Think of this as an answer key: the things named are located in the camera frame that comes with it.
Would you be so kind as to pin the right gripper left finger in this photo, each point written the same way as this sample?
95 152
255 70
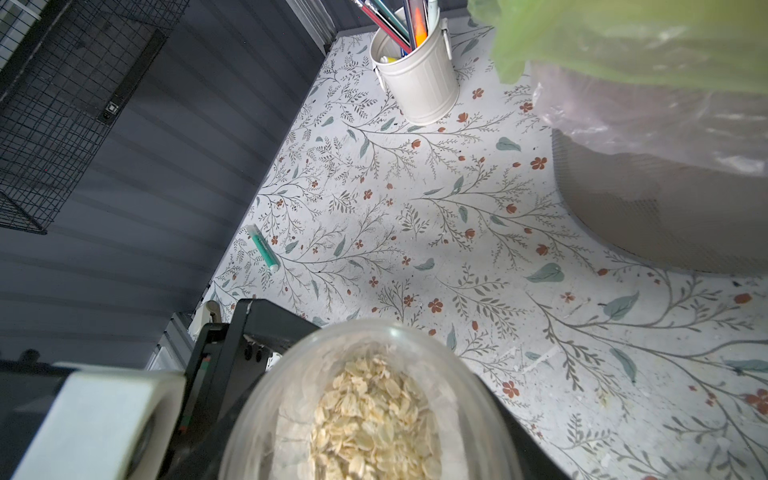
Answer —
204 461

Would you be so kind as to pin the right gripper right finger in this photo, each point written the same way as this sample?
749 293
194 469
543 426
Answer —
535 463

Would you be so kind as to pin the glass oatmeal jar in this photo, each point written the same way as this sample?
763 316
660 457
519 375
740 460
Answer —
370 399

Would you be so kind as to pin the white pen cup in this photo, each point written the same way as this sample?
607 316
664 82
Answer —
424 83

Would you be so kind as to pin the black wire basket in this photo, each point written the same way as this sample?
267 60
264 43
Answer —
68 69

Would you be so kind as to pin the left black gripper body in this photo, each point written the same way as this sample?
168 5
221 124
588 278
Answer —
229 358

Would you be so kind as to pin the small white grey object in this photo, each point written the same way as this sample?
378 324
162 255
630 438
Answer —
208 312

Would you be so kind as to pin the green plastic bin liner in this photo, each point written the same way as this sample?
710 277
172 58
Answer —
705 45

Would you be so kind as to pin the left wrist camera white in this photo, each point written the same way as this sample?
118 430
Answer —
74 421

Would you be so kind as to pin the floral table mat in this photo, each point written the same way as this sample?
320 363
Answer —
618 369

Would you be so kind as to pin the pens bundle in cup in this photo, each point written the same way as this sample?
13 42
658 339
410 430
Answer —
409 27

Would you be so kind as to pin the grey trash bin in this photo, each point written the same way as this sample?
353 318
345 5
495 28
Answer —
668 213

